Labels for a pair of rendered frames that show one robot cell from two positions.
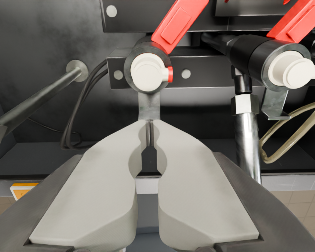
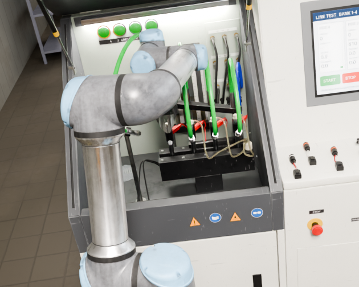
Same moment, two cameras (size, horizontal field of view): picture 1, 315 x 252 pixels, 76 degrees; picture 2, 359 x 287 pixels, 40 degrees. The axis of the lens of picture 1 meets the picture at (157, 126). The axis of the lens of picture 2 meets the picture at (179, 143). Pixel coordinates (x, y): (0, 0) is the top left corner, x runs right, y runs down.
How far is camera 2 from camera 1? 172 cm
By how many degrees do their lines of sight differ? 88
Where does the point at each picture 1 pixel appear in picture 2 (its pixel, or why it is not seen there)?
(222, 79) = (195, 156)
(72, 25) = (143, 189)
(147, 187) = (170, 201)
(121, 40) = (163, 191)
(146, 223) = not seen: outside the picture
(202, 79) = (189, 158)
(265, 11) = (201, 142)
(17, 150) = not seen: hidden behind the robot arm
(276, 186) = (241, 193)
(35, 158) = not seen: hidden behind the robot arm
